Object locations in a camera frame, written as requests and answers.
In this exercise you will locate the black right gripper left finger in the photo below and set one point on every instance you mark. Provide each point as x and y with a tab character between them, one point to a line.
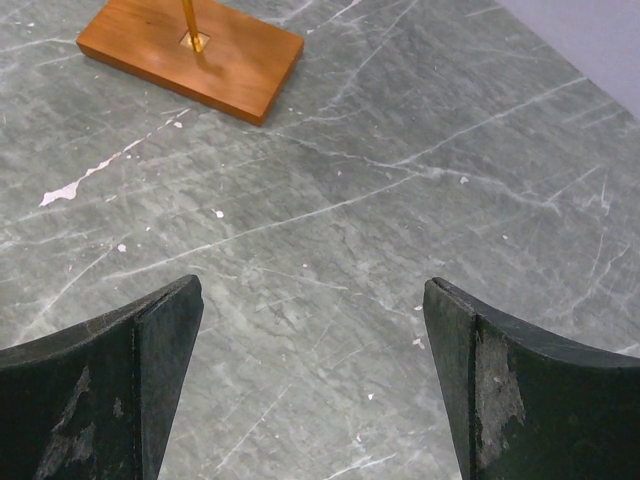
97	400

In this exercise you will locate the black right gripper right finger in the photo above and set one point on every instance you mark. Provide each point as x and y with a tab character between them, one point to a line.
525	403

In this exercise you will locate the gold wire wine glass rack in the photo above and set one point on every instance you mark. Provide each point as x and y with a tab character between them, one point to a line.
193	31

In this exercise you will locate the brown wooden rack base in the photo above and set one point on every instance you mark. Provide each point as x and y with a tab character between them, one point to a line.
240	70

